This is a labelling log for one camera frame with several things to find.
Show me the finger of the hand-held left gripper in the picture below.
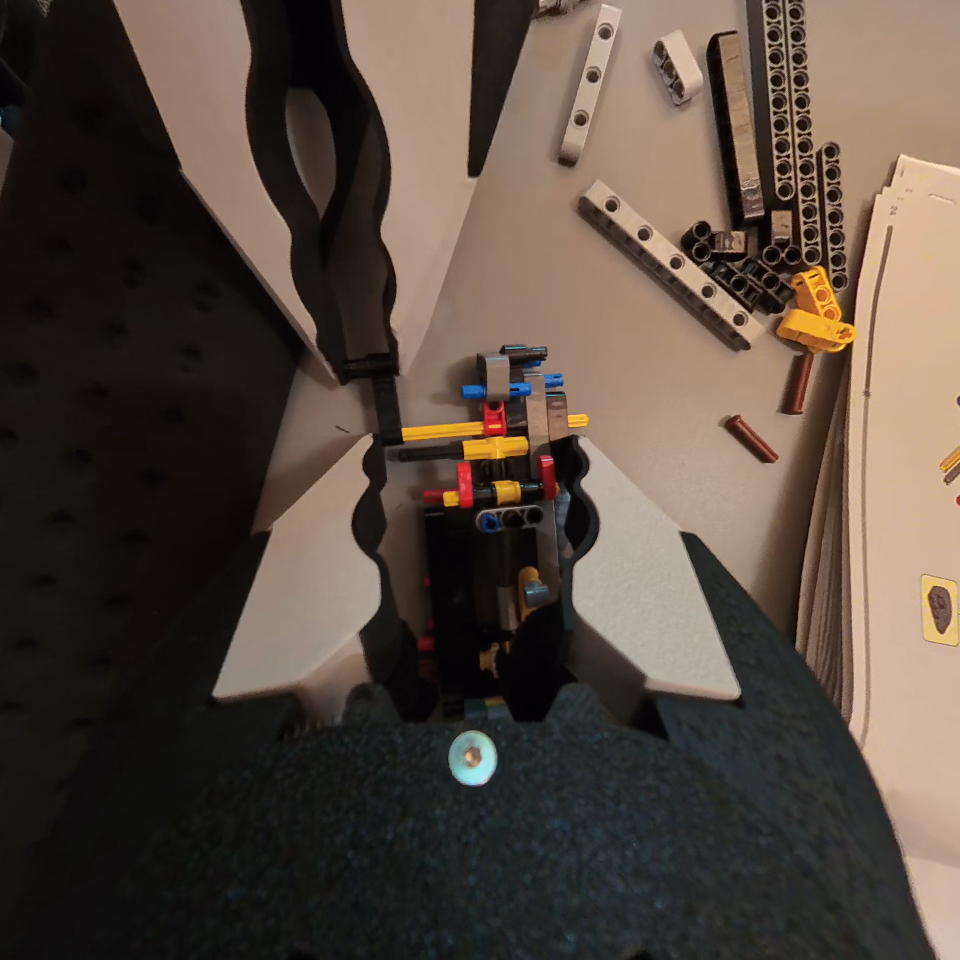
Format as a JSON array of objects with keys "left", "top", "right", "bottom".
[
  {"left": 112, "top": 0, "right": 354, "bottom": 385},
  {"left": 300, "top": 0, "right": 481, "bottom": 374}
]

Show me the long light grey lego beam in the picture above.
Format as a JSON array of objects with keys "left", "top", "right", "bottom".
[{"left": 576, "top": 178, "right": 768, "bottom": 354}]

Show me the small white lego piece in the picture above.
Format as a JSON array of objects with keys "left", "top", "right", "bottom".
[{"left": 651, "top": 30, "right": 706, "bottom": 106}]

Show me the brown lego axle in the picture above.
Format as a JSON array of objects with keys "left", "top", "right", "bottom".
[
  {"left": 723, "top": 414, "right": 781, "bottom": 465},
  {"left": 782, "top": 351, "right": 816, "bottom": 416}
]

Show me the partly built lego chassis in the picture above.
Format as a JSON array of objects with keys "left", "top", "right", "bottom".
[{"left": 397, "top": 343, "right": 591, "bottom": 723}]

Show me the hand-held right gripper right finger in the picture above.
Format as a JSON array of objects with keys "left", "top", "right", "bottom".
[{"left": 510, "top": 435, "right": 744, "bottom": 727}]

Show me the lego instruction booklet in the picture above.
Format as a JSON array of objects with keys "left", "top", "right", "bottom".
[{"left": 795, "top": 153, "right": 960, "bottom": 960}]

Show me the white lego beam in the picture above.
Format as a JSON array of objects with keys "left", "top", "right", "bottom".
[{"left": 557, "top": 3, "right": 625, "bottom": 168}]

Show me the black lego beam assembly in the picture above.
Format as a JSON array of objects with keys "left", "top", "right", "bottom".
[{"left": 678, "top": 0, "right": 852, "bottom": 316}]

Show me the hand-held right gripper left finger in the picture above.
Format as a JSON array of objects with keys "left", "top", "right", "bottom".
[{"left": 212, "top": 433, "right": 440, "bottom": 725}]

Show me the yellow lego piece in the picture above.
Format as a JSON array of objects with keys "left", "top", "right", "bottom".
[{"left": 774, "top": 266, "right": 858, "bottom": 354}]

